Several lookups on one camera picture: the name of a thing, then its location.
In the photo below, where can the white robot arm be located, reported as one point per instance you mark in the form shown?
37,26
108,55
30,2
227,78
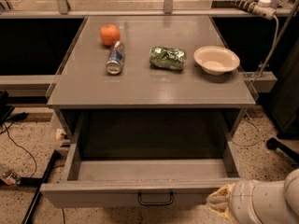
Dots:
258,202

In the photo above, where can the black chair base legs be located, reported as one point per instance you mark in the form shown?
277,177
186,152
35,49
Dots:
273,144

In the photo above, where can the blue silver soda can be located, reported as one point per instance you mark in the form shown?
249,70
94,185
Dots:
115,59

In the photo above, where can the crushed green chip bag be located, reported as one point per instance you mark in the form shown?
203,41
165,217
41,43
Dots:
167,58

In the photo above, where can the padded gripper body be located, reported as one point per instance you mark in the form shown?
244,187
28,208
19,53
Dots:
239,200

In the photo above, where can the black floor stand bar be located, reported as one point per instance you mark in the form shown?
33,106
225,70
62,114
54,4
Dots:
37,183

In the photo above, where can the grey cabinet desk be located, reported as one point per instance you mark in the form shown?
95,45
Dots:
86,85

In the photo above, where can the white paper bowl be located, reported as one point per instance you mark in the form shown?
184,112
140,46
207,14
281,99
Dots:
216,60

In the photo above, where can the orange fruit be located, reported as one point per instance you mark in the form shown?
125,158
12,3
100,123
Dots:
109,33

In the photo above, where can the black drawer handle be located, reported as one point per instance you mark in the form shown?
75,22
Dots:
155,199

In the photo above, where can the grey top drawer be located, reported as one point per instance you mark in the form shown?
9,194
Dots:
115,154

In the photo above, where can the white power strip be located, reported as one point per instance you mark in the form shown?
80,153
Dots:
259,8

